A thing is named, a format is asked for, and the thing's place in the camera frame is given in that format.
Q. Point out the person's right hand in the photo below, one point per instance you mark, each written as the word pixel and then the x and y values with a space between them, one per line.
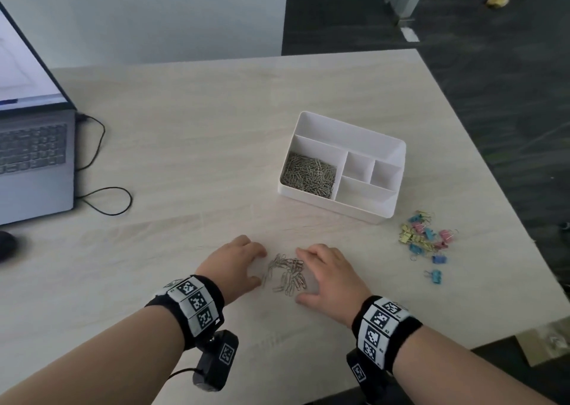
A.
pixel 336 284

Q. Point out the person's left hand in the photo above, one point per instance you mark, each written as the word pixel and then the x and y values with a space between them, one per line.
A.
pixel 225 269

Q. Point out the person's right thumb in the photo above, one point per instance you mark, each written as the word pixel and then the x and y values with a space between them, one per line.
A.
pixel 306 299

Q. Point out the person's left thumb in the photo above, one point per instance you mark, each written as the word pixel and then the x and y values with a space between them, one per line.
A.
pixel 252 284

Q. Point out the person's left forearm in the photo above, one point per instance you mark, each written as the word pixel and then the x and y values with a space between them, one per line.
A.
pixel 107 364

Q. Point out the person's right forearm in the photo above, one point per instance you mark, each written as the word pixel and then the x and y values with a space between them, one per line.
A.
pixel 454 373

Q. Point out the loose pile of paper clips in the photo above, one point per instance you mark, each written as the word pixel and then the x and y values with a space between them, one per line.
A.
pixel 287 275

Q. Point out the black wristband with marker tags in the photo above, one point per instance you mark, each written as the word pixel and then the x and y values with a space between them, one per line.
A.
pixel 193 304
pixel 380 329

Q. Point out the heap of boxed paper clips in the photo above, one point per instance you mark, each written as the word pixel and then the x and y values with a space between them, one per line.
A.
pixel 309 173

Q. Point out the pile of colourful binder clips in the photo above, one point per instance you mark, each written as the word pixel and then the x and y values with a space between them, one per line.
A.
pixel 421 235

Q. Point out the white plastic organizer box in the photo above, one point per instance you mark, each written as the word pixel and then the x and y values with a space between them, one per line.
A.
pixel 356 138

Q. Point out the brown cardboard box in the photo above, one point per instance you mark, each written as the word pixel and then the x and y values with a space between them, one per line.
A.
pixel 545 340

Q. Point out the black computer mouse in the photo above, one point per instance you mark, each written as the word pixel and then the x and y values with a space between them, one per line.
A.
pixel 6 245

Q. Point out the grey laptop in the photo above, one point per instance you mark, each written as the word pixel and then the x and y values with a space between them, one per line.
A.
pixel 35 160

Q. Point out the white paper sheet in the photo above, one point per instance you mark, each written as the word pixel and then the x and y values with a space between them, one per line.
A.
pixel 409 34

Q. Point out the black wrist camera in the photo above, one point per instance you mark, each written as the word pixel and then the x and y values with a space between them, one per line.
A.
pixel 218 360
pixel 365 380

